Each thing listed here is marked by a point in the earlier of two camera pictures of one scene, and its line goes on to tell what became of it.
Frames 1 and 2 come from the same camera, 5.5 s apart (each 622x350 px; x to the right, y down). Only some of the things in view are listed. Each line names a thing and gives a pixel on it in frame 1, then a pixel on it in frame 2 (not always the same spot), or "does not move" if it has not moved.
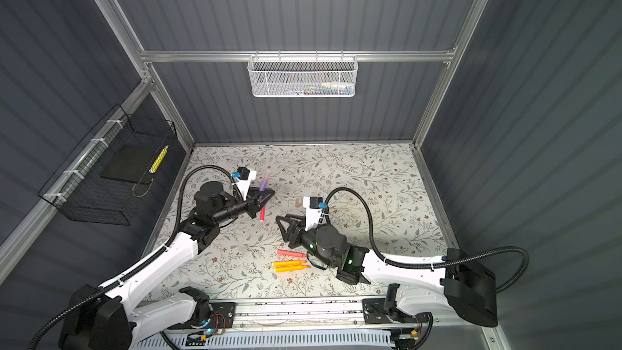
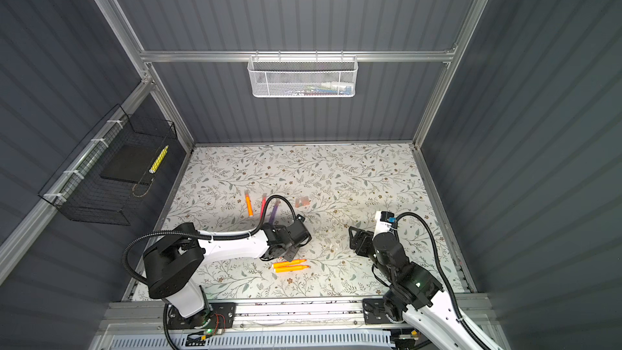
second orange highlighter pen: [276, 263] does not move
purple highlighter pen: [265, 181] -> [273, 216]
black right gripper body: [299, 228] -> [366, 246]
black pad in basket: [131, 163] does not move
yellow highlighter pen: [291, 268] does not move
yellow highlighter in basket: [159, 160] does not move
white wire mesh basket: [303, 76] does not move
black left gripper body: [249, 207] -> [291, 253]
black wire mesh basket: [104, 180] does not move
